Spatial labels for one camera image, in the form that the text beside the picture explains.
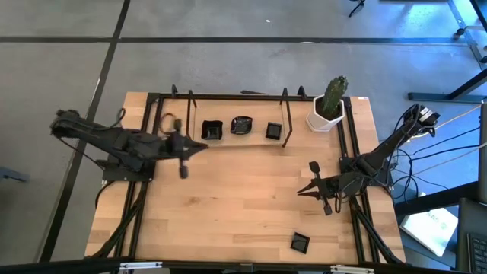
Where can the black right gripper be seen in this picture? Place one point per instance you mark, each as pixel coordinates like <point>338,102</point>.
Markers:
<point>331,186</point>

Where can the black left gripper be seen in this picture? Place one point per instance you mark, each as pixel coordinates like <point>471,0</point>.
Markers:
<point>180,146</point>

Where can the black wavy square mini plate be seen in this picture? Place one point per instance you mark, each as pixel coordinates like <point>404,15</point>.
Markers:
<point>212,130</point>

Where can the black leaf-shaped mini plate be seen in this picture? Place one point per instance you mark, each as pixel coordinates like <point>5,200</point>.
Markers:
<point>241,125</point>

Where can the black square tray stack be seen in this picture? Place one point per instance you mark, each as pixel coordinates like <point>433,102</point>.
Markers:
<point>274,131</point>

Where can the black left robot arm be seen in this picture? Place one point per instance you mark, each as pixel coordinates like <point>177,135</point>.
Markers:
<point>114,142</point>

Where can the black small square mini plate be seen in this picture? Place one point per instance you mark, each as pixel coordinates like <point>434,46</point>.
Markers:
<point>300,243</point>

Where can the white faceted plant pot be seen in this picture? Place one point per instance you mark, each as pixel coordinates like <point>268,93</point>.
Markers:
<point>316,122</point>

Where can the green cactus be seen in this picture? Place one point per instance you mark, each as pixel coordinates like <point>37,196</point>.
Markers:
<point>334,95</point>

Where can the black rig bar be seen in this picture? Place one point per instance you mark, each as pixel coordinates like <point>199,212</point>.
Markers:
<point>190,268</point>

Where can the black desk foot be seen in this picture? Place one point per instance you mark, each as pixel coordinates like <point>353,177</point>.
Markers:
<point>437,97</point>

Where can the dark laptop keyboard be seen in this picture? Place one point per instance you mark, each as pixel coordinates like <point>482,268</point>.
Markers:
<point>475,243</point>

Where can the dark desk monitor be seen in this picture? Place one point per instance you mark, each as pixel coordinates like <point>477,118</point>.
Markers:
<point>483,160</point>

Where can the grey-blue desk foot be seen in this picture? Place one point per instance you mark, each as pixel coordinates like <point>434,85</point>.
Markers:
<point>11,175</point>

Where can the black tripod foot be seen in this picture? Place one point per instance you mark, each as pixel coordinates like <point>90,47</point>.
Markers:
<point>357,5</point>

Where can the wooden shelf with black frame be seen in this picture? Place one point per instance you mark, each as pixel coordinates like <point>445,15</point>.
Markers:
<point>247,141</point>

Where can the silver rig bracket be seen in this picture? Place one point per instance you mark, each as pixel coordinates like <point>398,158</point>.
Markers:
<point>352,269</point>
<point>141,265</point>

